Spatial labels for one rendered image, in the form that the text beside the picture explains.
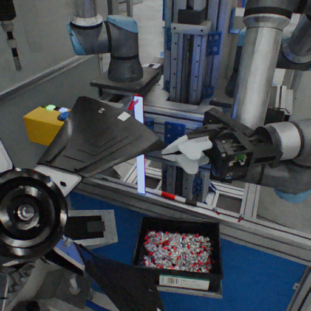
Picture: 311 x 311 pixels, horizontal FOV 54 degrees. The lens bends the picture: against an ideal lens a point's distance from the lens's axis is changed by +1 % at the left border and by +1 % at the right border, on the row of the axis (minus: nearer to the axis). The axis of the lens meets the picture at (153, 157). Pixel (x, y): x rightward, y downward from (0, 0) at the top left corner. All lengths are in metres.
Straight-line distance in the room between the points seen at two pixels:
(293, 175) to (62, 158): 0.47
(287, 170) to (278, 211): 1.57
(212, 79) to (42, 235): 1.07
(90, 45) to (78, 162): 0.72
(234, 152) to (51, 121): 0.58
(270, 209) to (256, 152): 1.69
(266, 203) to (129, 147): 1.78
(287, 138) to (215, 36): 0.75
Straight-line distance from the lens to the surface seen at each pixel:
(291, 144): 0.62
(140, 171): 0.89
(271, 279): 1.08
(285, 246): 0.93
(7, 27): 0.42
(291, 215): 2.27
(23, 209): 0.42
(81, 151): 0.57
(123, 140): 0.61
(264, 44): 0.69
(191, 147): 0.55
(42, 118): 0.97
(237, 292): 1.18
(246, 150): 0.55
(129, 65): 1.26
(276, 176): 0.70
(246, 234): 0.92
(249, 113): 0.68
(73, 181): 0.51
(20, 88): 1.46
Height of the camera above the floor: 1.50
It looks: 36 degrees down
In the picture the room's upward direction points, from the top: straight up
